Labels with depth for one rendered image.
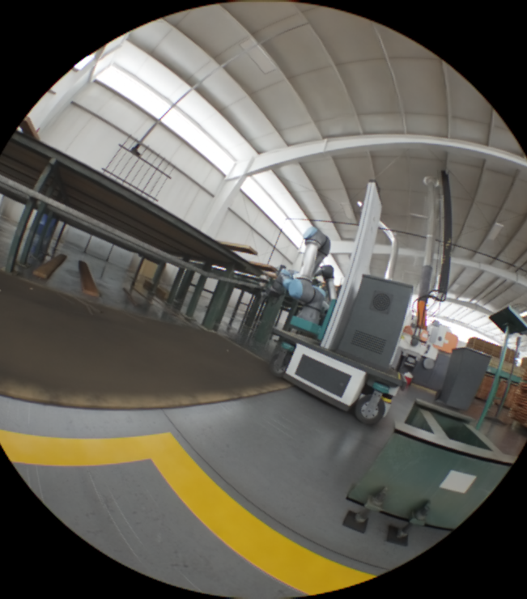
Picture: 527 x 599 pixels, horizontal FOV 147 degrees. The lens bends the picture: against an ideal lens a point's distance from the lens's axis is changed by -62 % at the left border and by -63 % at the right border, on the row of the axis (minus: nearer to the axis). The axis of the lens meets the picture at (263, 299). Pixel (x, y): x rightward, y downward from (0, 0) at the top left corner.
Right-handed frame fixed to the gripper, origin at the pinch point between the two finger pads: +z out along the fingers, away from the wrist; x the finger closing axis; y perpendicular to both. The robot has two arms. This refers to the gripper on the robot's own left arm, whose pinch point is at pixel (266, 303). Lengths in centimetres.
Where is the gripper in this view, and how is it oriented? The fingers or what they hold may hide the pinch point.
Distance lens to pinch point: 167.2
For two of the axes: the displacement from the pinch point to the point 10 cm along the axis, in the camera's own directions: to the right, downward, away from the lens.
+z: -5.0, 8.0, 3.3
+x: -7.3, -1.8, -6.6
